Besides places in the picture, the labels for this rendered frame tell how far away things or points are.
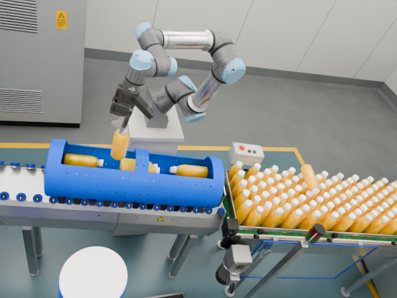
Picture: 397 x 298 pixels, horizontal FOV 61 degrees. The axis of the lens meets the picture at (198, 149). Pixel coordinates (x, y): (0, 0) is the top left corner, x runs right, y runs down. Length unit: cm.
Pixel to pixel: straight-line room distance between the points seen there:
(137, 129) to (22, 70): 143
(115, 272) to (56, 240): 129
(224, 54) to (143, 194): 78
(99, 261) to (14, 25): 191
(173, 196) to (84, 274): 54
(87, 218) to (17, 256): 99
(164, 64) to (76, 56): 179
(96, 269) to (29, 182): 64
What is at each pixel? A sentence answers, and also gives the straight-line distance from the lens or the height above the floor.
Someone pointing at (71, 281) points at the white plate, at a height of 104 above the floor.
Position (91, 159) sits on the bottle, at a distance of 187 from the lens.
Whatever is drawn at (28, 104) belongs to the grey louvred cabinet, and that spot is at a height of 31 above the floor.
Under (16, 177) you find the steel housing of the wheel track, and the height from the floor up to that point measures 93.
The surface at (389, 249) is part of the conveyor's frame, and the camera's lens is 269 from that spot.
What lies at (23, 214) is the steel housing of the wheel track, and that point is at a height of 86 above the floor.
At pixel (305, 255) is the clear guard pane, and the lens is 229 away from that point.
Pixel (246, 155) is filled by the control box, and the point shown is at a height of 110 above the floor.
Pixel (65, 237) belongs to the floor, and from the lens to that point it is 284.
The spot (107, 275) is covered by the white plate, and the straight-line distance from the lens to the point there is 159.
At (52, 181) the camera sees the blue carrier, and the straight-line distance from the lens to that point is 170.
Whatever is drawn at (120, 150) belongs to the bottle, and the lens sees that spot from 150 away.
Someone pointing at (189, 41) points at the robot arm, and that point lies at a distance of 147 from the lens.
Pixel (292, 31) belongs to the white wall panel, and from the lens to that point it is 503.
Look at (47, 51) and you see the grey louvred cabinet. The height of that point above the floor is 87.
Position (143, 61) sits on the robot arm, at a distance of 120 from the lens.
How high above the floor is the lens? 250
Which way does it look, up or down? 44 degrees down
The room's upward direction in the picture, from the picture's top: 22 degrees clockwise
